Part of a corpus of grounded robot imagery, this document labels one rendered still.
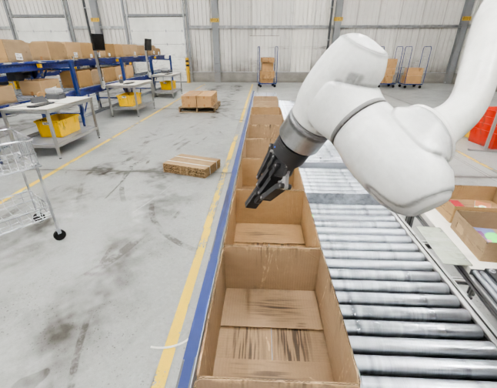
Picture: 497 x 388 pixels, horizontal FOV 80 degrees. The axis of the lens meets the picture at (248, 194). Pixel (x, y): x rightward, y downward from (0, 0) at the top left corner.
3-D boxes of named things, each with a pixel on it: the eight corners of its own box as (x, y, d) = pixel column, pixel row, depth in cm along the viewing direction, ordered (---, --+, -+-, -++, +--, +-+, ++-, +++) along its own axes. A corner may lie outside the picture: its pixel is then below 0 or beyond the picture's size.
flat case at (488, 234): (491, 231, 145) (491, 229, 144) (513, 255, 128) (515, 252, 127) (460, 228, 147) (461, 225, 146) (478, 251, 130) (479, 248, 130)
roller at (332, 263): (434, 275, 126) (438, 266, 124) (311, 272, 128) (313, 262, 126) (428, 268, 130) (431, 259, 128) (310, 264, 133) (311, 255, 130)
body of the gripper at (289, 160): (318, 160, 58) (294, 188, 65) (307, 130, 63) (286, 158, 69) (285, 153, 55) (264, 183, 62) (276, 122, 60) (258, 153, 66)
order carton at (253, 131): (288, 163, 199) (289, 138, 192) (245, 162, 200) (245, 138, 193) (284, 145, 235) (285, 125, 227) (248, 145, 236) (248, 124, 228)
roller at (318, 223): (402, 233, 155) (405, 225, 153) (303, 231, 157) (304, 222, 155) (398, 228, 160) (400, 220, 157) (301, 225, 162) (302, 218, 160)
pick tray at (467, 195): (527, 226, 152) (535, 209, 147) (448, 222, 155) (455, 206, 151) (491, 201, 177) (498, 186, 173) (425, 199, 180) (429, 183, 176)
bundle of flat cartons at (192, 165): (221, 167, 438) (220, 158, 433) (205, 178, 399) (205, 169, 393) (181, 161, 461) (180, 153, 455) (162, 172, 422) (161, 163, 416)
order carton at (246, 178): (301, 225, 129) (305, 190, 121) (235, 223, 130) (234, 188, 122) (294, 187, 164) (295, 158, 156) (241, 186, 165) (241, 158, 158)
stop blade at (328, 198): (380, 207, 177) (383, 194, 173) (303, 205, 179) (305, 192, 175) (380, 206, 177) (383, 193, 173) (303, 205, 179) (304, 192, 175)
